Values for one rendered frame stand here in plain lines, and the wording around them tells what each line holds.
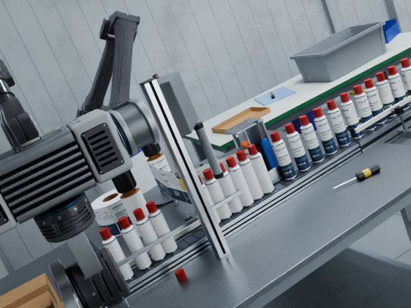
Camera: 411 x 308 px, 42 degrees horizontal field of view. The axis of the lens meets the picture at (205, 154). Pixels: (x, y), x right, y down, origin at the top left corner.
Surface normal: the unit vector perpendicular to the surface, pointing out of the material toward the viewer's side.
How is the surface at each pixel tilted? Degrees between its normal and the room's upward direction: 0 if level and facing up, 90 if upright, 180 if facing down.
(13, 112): 44
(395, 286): 0
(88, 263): 90
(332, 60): 95
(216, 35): 90
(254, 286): 0
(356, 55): 95
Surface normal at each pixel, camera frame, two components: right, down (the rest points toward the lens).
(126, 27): 0.41, -0.30
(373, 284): -0.37, -0.88
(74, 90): 0.36, 0.13
